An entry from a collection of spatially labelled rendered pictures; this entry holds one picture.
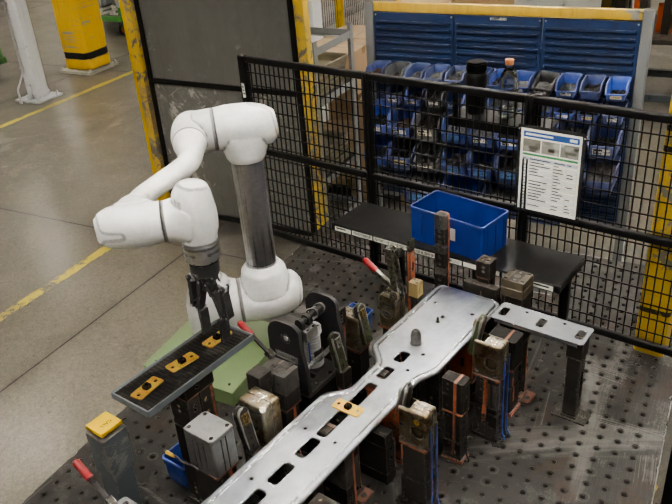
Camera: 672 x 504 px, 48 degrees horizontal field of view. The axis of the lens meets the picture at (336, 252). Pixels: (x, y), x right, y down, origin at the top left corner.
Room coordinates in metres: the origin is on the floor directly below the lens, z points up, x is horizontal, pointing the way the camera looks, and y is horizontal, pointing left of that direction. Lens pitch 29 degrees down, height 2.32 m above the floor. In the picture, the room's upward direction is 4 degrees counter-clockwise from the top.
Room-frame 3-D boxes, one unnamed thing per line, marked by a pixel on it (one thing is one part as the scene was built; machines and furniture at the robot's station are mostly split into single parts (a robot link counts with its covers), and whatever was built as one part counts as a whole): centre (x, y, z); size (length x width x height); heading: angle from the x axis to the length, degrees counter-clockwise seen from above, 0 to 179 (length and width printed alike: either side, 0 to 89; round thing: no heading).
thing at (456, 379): (1.65, -0.30, 0.84); 0.11 x 0.08 x 0.29; 51
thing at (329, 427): (1.48, 0.05, 0.84); 0.17 x 0.06 x 0.29; 51
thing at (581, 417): (1.79, -0.69, 0.84); 0.11 x 0.06 x 0.29; 51
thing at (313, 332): (1.75, 0.10, 0.94); 0.18 x 0.13 x 0.49; 141
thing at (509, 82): (2.47, -0.62, 1.53); 0.06 x 0.06 x 0.20
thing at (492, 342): (1.73, -0.42, 0.87); 0.12 x 0.09 x 0.35; 51
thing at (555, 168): (2.28, -0.72, 1.30); 0.23 x 0.02 x 0.31; 51
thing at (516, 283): (2.04, -0.57, 0.88); 0.08 x 0.08 x 0.36; 51
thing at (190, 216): (1.67, 0.35, 1.54); 0.13 x 0.11 x 0.16; 99
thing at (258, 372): (1.61, 0.23, 0.90); 0.05 x 0.05 x 0.40; 51
